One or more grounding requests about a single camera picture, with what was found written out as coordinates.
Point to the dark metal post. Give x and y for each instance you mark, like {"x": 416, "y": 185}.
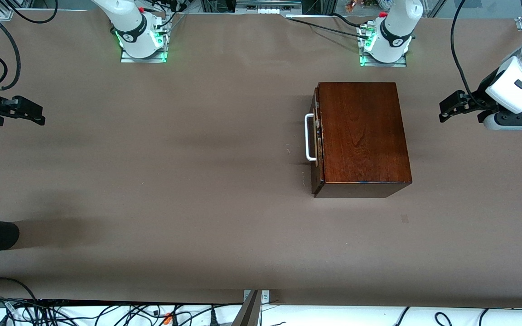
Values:
{"x": 248, "y": 312}

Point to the small metal bracket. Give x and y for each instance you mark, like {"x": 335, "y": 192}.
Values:
{"x": 265, "y": 296}

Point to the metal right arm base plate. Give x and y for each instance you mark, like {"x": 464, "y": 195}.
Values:
{"x": 143, "y": 59}

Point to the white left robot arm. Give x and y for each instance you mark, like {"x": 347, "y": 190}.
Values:
{"x": 394, "y": 31}

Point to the dark brown wooden cabinet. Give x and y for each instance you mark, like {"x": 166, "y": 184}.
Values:
{"x": 365, "y": 136}

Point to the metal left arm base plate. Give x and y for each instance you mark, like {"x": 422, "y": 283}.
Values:
{"x": 383, "y": 64}

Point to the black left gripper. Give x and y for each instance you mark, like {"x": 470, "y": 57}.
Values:
{"x": 477, "y": 97}

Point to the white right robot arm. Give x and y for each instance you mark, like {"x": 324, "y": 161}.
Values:
{"x": 129, "y": 27}

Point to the grey power strip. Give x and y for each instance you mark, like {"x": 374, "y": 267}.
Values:
{"x": 265, "y": 10}

